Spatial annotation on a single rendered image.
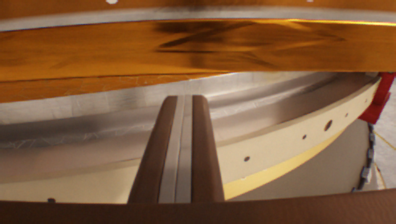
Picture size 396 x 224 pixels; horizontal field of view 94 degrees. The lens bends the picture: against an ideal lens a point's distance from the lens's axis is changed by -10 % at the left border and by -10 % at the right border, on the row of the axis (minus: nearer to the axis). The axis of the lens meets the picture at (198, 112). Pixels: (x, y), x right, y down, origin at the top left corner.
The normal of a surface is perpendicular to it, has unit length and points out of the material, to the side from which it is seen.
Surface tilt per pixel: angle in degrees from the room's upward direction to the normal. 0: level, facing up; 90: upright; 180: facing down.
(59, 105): 90
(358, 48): 90
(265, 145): 90
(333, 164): 62
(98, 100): 90
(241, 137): 0
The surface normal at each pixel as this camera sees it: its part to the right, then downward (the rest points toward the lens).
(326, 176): 0.47, -0.03
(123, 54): 0.03, 0.51
